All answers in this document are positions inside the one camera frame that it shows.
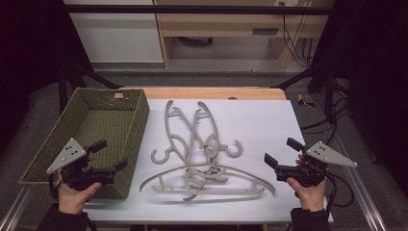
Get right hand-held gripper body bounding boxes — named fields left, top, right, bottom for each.
left=274, top=141, right=359, bottom=189

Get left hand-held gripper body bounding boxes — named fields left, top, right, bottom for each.
left=46, top=138, right=117, bottom=191

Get green woven basket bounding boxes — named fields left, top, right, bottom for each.
left=18, top=88, right=151, bottom=200

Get person's left hand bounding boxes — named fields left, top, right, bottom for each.
left=57, top=153, right=103, bottom=216

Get person's right hand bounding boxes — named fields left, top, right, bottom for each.
left=286, top=153, right=327, bottom=213

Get white board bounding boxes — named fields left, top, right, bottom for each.
left=83, top=98, right=335, bottom=224

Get yellow and black tool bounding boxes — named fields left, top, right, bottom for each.
left=296, top=93, right=316, bottom=109

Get black metal stand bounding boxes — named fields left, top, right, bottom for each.
left=57, top=61, right=123, bottom=114
left=275, top=62, right=338, bottom=124

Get wooden table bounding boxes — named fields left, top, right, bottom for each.
left=121, top=87, right=287, bottom=100

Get black curtain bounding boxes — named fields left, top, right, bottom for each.
left=311, top=0, right=408, bottom=193
left=0, top=0, right=94, bottom=155

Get white cabinet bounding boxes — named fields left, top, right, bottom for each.
left=64, top=0, right=165, bottom=64

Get wooden desk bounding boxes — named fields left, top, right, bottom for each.
left=153, top=0, right=335, bottom=69

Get black metal crossbar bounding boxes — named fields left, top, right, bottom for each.
left=64, top=4, right=335, bottom=16

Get black floor cables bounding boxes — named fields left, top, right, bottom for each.
left=301, top=95, right=351, bottom=145

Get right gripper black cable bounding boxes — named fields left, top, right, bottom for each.
left=324, top=172, right=355, bottom=210

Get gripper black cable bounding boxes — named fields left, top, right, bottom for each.
left=47, top=172, right=63, bottom=200
left=324, top=172, right=355, bottom=210

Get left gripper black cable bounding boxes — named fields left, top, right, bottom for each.
left=47, top=172, right=63, bottom=200

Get aluminium rail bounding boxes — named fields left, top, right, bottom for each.
left=0, top=187, right=33, bottom=231
left=312, top=95, right=389, bottom=231

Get black hanging cables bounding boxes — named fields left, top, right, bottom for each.
left=278, top=1, right=315, bottom=68

